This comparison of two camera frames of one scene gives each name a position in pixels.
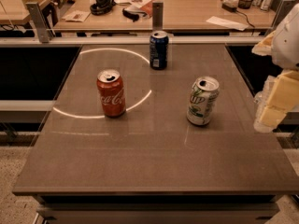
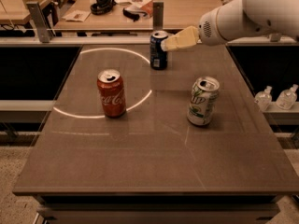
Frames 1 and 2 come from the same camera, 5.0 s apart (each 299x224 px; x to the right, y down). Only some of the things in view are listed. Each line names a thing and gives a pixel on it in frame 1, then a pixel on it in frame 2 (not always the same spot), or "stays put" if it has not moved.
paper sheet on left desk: (77, 16) stays put
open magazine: (138, 1) stays put
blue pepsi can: (159, 46) stays put
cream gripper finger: (283, 99) -> (215, 27)
